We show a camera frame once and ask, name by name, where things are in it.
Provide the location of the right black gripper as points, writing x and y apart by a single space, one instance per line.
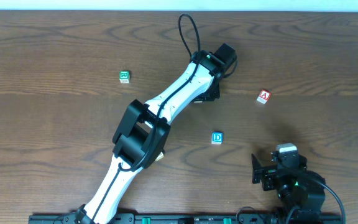
261 172

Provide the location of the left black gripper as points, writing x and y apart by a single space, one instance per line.
210 94

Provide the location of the red A letter block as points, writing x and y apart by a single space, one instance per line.
264 96

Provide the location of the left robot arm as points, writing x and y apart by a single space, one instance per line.
143 130

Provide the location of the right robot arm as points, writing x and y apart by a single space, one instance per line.
298 188

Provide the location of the blue D letter block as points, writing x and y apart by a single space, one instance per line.
217 138

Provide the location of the plain wooden picture block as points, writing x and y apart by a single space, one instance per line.
160 156

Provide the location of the green R letter block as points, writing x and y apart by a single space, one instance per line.
124 76

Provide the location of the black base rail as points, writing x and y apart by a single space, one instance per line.
130 218

